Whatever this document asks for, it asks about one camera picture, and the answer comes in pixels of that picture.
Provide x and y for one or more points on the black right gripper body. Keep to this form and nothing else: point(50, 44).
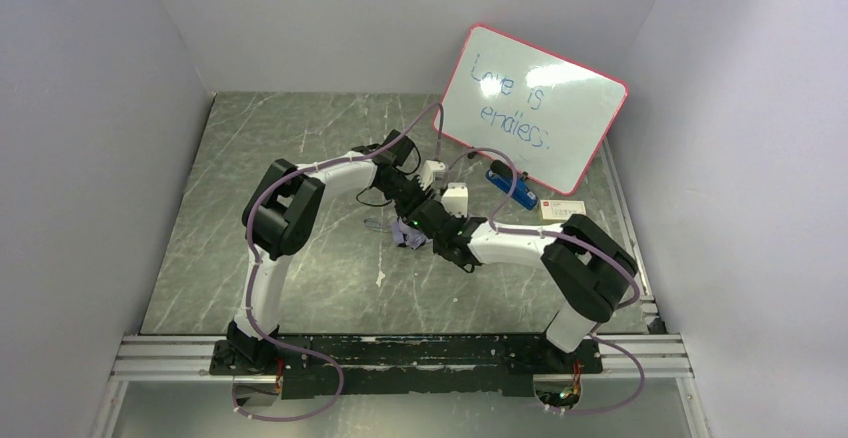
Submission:
point(433, 223)

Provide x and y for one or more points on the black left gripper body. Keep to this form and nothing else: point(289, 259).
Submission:
point(411, 207)

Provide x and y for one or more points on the lilac folding umbrella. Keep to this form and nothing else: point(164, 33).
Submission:
point(403, 235)

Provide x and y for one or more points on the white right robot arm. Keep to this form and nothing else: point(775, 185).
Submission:
point(594, 274)

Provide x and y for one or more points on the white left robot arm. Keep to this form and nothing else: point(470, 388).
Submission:
point(279, 220)

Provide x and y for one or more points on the blue black stapler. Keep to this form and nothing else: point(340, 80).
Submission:
point(501, 176)

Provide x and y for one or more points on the white staples box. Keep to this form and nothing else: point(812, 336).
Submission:
point(557, 211)

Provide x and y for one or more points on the red framed whiteboard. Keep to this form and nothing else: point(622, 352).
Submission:
point(547, 113)

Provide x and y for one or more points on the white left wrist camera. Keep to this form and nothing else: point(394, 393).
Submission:
point(434, 171)

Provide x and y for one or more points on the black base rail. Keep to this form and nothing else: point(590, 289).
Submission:
point(308, 366)

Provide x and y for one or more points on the aluminium frame rail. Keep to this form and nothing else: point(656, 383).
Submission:
point(184, 358)

